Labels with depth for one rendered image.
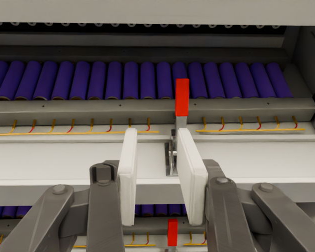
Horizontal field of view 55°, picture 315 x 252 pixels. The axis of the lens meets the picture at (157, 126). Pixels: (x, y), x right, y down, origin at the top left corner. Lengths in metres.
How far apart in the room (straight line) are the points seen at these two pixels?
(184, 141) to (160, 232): 0.29
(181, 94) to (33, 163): 0.16
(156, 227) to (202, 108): 0.20
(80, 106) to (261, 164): 0.20
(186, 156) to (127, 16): 0.12
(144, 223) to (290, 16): 0.32
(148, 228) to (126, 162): 0.30
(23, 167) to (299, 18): 0.28
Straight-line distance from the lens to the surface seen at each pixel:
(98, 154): 0.32
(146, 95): 0.35
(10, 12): 0.26
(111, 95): 0.35
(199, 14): 0.24
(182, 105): 0.28
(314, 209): 0.45
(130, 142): 0.18
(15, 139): 0.35
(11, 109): 0.36
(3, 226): 0.49
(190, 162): 0.16
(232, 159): 0.33
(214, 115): 0.34
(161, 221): 0.46
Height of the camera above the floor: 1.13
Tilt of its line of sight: 32 degrees down
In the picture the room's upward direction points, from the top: 1 degrees clockwise
